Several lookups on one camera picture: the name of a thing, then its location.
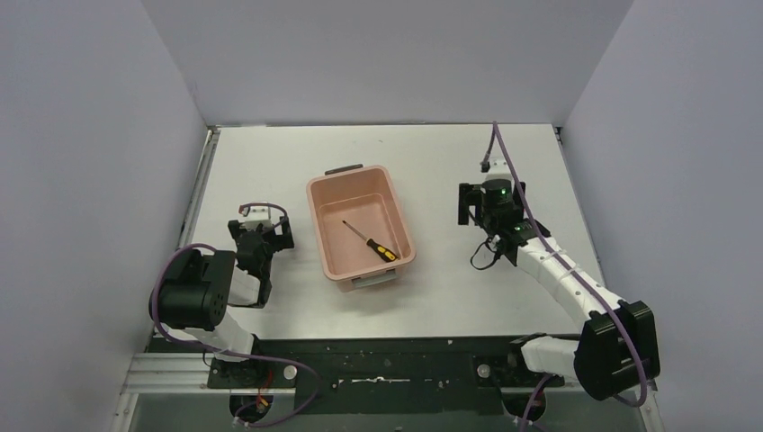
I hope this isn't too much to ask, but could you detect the yellow black screwdriver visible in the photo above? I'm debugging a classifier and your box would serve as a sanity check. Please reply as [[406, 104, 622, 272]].
[[342, 220, 399, 263]]

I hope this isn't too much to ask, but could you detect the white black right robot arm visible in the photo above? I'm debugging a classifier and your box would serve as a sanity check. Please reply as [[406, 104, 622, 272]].
[[458, 179, 661, 401]]

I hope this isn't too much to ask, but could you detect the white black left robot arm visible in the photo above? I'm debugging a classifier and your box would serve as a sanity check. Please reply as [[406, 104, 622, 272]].
[[148, 216, 294, 363]]

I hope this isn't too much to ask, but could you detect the pink plastic bin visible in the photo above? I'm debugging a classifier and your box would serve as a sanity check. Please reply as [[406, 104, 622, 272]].
[[306, 164, 417, 293]]

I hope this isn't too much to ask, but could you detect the black round right wrist camera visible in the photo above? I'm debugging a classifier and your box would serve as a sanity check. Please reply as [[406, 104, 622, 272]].
[[480, 178, 514, 212]]

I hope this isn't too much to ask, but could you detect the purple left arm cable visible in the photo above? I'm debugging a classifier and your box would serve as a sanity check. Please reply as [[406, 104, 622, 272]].
[[149, 201, 322, 429]]

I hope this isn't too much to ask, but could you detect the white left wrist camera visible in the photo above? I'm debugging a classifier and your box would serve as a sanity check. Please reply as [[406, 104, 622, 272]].
[[243, 206, 272, 230]]

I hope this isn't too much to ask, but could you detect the aluminium table edge rail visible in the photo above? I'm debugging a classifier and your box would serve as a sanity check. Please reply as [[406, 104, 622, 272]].
[[176, 126, 220, 248]]

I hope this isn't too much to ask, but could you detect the aluminium front frame rail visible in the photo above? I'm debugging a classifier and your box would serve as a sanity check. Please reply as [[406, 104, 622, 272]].
[[111, 346, 664, 431]]

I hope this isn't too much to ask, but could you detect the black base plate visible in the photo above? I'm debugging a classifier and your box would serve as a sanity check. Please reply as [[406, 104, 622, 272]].
[[145, 333, 627, 416]]

